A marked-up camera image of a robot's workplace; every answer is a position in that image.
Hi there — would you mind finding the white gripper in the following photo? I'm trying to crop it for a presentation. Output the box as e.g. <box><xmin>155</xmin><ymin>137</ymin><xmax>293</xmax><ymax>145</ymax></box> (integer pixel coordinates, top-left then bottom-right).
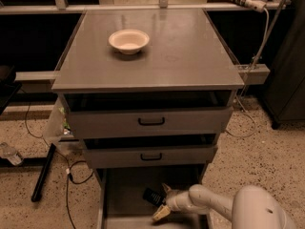
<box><xmin>152</xmin><ymin>183</ymin><xmax>190</xmax><ymax>221</ymax></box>

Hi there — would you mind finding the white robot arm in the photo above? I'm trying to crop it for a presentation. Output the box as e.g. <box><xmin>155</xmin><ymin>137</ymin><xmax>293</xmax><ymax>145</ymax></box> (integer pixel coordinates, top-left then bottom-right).
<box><xmin>152</xmin><ymin>183</ymin><xmax>296</xmax><ymax>229</ymax></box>

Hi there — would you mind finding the grey open bottom drawer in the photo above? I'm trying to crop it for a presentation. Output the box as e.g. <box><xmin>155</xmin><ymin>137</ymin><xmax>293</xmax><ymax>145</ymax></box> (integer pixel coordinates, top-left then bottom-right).
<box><xmin>99</xmin><ymin>165</ymin><xmax>213</xmax><ymax>229</ymax></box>

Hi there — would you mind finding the grey middle drawer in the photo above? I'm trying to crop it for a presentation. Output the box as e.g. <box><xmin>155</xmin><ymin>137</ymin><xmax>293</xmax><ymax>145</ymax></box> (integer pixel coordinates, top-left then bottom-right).
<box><xmin>84</xmin><ymin>135</ymin><xmax>217</xmax><ymax>168</ymax></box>

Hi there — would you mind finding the grey top drawer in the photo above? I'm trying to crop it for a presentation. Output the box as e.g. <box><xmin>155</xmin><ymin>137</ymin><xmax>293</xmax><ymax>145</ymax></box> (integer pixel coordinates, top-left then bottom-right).
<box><xmin>65</xmin><ymin>91</ymin><xmax>233</xmax><ymax>139</ymax></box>

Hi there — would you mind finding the grey drawer cabinet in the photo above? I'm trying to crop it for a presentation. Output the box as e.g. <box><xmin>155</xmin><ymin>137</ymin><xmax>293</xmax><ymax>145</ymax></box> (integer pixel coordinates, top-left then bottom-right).
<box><xmin>52</xmin><ymin>9</ymin><xmax>243</xmax><ymax>229</ymax></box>

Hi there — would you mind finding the black floor bar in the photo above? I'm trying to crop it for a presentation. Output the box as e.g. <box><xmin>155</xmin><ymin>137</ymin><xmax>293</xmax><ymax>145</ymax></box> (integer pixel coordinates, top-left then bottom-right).
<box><xmin>30</xmin><ymin>143</ymin><xmax>56</xmax><ymax>202</ymax></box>

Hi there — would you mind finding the clear plastic bag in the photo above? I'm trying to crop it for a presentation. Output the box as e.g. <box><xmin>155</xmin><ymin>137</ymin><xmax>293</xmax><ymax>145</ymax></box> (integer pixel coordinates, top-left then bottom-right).
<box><xmin>43</xmin><ymin>99</ymin><xmax>82</xmax><ymax>155</ymax></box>

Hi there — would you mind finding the dark cabinet at right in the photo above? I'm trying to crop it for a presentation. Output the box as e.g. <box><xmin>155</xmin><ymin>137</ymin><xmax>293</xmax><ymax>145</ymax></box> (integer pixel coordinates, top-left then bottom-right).
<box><xmin>262</xmin><ymin>0</ymin><xmax>305</xmax><ymax>130</ymax></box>

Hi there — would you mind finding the clear plastic water bottle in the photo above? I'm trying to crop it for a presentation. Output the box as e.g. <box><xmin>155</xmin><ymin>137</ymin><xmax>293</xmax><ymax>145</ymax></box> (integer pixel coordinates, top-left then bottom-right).
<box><xmin>0</xmin><ymin>142</ymin><xmax>23</xmax><ymax>166</ymax></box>

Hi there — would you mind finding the black object at left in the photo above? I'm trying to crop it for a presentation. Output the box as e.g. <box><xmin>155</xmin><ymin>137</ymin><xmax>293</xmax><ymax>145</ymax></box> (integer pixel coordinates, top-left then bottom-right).
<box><xmin>0</xmin><ymin>65</ymin><xmax>22</xmax><ymax>114</ymax></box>

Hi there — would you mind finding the black middle drawer handle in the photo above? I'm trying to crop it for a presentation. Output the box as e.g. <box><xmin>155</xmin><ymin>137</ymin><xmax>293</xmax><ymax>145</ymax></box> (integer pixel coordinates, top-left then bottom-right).
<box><xmin>140</xmin><ymin>153</ymin><xmax>163</xmax><ymax>161</ymax></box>

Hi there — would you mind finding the black drawer handle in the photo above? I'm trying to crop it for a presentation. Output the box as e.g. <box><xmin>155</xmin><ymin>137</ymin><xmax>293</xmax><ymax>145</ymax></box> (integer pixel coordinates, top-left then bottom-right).
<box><xmin>140</xmin><ymin>153</ymin><xmax>163</xmax><ymax>161</ymax></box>
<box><xmin>137</xmin><ymin>117</ymin><xmax>165</xmax><ymax>126</ymax></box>

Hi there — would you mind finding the black top drawer handle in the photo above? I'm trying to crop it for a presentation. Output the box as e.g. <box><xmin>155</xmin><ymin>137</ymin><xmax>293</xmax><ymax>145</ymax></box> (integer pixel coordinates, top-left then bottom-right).
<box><xmin>137</xmin><ymin>117</ymin><xmax>165</xmax><ymax>126</ymax></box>

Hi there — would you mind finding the black floor cable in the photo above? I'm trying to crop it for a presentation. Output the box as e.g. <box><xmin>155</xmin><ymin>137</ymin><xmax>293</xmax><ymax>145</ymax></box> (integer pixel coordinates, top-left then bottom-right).
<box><xmin>24</xmin><ymin>93</ymin><xmax>95</xmax><ymax>229</ymax></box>

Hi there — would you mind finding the white cable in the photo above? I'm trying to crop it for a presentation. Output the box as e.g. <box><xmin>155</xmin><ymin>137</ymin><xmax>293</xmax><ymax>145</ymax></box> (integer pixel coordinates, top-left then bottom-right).
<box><xmin>224</xmin><ymin>7</ymin><xmax>271</xmax><ymax>139</ymax></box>

